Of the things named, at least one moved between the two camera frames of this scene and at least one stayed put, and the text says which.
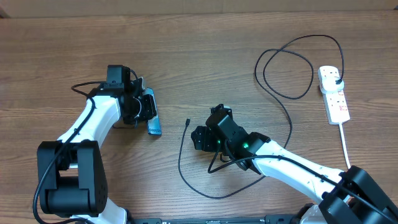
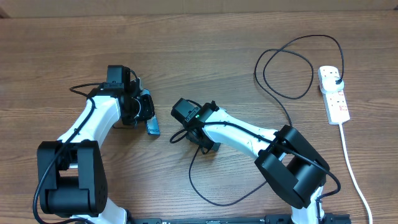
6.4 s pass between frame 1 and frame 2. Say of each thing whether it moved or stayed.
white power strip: stayed
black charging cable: moved
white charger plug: stayed
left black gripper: stayed
